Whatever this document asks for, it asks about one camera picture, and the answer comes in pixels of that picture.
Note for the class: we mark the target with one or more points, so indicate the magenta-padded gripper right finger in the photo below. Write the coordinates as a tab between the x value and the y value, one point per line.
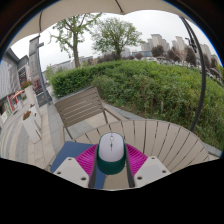
151	170

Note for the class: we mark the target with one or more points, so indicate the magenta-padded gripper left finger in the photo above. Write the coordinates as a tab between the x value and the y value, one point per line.
70	170

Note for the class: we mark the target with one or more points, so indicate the white and teal computer mouse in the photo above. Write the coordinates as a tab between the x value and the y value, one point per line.
111	150

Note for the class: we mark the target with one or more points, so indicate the blue mouse pad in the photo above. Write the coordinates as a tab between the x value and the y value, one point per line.
68	151

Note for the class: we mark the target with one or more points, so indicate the white flower planter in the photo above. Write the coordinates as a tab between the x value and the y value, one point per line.
30	128
29	93

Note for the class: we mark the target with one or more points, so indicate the beige slatted chair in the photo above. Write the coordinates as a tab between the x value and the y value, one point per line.
80	106

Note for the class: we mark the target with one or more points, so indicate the green hedge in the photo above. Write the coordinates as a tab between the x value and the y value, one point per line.
160	90

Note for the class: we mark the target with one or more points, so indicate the dark curved parasol pole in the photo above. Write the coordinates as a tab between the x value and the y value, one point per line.
201	83

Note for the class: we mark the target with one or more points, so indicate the tall grey sign banner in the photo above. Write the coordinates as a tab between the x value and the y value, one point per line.
36	70

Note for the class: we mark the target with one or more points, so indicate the grey storefront building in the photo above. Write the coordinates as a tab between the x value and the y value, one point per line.
8	80

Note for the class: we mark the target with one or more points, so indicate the thin-crowned tree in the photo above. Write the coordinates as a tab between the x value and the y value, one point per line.
75	43

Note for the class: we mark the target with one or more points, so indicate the distant apartment buildings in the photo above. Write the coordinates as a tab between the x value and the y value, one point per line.
160	41

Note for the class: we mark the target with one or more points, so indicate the round-crowned tree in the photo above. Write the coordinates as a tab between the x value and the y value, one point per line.
116	35

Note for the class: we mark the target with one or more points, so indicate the beige parasol canopy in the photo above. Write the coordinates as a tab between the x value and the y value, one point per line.
100	6

